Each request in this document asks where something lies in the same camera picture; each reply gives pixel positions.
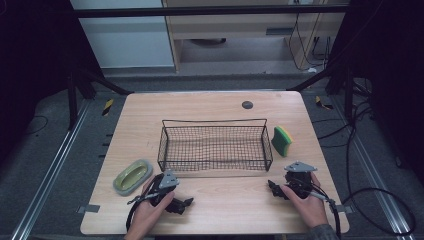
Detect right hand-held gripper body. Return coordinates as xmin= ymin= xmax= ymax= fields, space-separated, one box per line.
xmin=283 ymin=161 xmax=318 ymax=200

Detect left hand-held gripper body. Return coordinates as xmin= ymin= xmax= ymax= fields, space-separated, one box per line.
xmin=147 ymin=169 xmax=181 ymax=208

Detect black wire mesh basket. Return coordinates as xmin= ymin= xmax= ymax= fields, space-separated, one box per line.
xmin=157 ymin=118 xmax=274 ymax=173

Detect green soap dish grey rim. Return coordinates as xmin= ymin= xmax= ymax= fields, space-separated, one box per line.
xmin=112 ymin=158 xmax=154 ymax=197

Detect green and yellow sponge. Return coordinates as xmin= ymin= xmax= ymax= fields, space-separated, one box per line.
xmin=270 ymin=125 xmax=294 ymax=158

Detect person's left hand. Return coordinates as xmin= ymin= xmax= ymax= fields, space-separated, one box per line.
xmin=131 ymin=175 xmax=176 ymax=236

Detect person's right hand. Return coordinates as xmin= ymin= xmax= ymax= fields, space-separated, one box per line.
xmin=279 ymin=172 xmax=330 ymax=230

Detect black and yellow tape strip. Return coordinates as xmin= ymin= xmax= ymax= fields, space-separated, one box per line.
xmin=314 ymin=95 xmax=334 ymax=111
xmin=101 ymin=98 xmax=115 ymax=117

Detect black metal stand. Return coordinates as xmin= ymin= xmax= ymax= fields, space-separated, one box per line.
xmin=65 ymin=64 xmax=134 ymax=132
xmin=286 ymin=61 xmax=355 ymax=123

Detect white cabinet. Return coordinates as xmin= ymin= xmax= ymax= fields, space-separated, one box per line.
xmin=69 ymin=0 xmax=176 ymax=70

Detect dark curtain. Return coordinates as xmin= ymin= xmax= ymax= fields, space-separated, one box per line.
xmin=0 ymin=0 xmax=103 ymax=164
xmin=328 ymin=0 xmax=424 ymax=183

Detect light wooden desk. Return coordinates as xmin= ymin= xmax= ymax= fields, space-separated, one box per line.
xmin=161 ymin=0 xmax=351 ymax=73

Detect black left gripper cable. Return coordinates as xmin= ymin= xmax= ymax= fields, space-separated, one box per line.
xmin=125 ymin=174 xmax=165 ymax=233

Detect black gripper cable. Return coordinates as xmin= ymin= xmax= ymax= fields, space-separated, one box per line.
xmin=125 ymin=174 xmax=165 ymax=233
xmin=292 ymin=177 xmax=343 ymax=240

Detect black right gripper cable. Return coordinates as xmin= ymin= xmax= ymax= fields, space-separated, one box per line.
xmin=292 ymin=177 xmax=343 ymax=240

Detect long black floor cable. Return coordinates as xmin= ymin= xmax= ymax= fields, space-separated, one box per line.
xmin=313 ymin=99 xmax=418 ymax=236

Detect aluminium floor rail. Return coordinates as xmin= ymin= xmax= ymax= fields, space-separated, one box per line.
xmin=333 ymin=96 xmax=416 ymax=240
xmin=9 ymin=99 xmax=92 ymax=240

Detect thin black floor cable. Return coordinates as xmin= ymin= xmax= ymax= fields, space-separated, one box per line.
xmin=25 ymin=114 xmax=50 ymax=136

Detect black hanging desk cables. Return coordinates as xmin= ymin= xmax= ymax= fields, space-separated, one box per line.
xmin=287 ymin=12 xmax=332 ymax=72

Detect black horizontal frame bar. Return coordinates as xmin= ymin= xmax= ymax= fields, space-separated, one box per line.
xmin=71 ymin=4 xmax=351 ymax=19

